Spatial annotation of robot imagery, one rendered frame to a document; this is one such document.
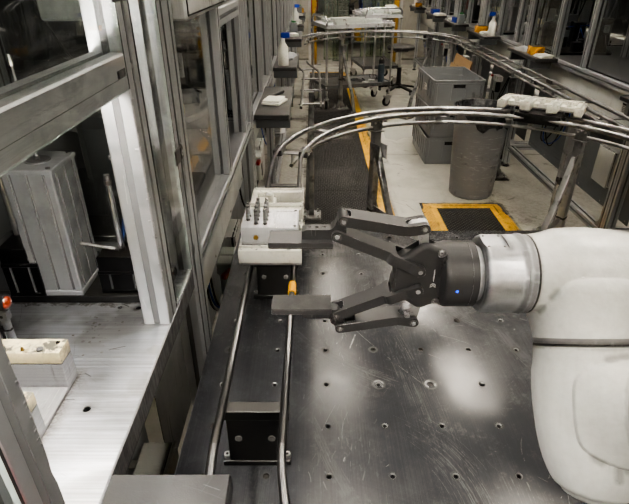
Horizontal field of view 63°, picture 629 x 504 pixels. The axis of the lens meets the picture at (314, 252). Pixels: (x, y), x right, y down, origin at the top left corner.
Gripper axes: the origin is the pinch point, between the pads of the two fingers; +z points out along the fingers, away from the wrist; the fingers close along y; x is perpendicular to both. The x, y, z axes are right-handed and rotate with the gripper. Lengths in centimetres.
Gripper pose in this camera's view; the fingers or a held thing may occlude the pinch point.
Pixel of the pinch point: (293, 273)
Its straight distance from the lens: 58.0
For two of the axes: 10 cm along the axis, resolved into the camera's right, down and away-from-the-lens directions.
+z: -10.0, 0.0, 0.0
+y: 0.0, -8.7, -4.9
